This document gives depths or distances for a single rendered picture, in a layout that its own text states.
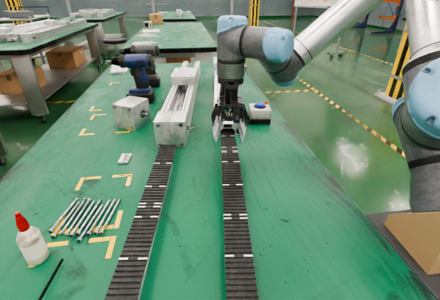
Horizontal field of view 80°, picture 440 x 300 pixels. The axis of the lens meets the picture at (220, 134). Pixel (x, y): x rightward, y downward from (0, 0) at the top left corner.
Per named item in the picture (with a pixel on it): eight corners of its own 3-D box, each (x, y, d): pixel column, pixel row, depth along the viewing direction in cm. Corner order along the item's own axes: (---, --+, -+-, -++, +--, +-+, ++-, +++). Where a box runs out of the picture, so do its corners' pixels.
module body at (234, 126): (241, 134, 96) (242, 112, 92) (213, 134, 96) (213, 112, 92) (230, 75, 166) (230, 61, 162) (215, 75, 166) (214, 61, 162)
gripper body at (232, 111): (217, 125, 73) (217, 82, 68) (217, 112, 81) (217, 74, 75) (244, 125, 74) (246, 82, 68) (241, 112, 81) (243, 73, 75)
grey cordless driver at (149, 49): (162, 88, 143) (157, 45, 133) (124, 89, 141) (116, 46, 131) (162, 83, 150) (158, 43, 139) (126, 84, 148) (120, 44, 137)
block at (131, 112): (141, 132, 97) (137, 108, 93) (116, 127, 101) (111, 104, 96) (156, 121, 105) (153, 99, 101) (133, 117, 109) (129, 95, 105)
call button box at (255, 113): (270, 124, 103) (272, 109, 100) (245, 124, 103) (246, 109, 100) (266, 116, 110) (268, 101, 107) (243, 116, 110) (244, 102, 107)
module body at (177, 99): (188, 135, 95) (187, 113, 91) (161, 135, 95) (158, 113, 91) (200, 75, 166) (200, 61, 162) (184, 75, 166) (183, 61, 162)
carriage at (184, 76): (195, 90, 121) (194, 76, 118) (171, 90, 121) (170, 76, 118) (198, 80, 135) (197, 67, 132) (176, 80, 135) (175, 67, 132)
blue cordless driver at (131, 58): (155, 104, 122) (149, 56, 112) (111, 105, 121) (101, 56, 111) (158, 98, 129) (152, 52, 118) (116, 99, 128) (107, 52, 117)
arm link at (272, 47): (301, 47, 66) (262, 43, 72) (291, 20, 56) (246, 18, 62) (290, 76, 66) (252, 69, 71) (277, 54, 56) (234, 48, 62)
